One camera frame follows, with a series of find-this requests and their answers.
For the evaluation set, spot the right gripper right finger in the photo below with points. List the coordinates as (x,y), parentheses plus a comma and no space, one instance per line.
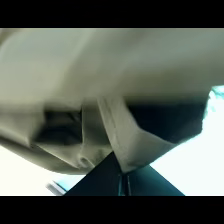
(153,183)

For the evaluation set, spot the black garment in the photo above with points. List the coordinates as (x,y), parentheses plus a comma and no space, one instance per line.
(110,66)

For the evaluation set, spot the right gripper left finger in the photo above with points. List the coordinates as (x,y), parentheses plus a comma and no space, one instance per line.
(100,181)

